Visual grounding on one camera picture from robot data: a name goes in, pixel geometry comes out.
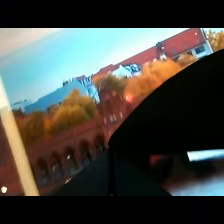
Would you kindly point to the black garment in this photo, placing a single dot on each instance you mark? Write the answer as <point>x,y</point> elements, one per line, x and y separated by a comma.
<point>183,110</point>

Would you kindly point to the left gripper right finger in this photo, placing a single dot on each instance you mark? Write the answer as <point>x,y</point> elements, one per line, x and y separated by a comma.
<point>131,181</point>

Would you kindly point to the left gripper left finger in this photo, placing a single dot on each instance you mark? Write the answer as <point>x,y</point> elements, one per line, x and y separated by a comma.
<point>95,180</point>

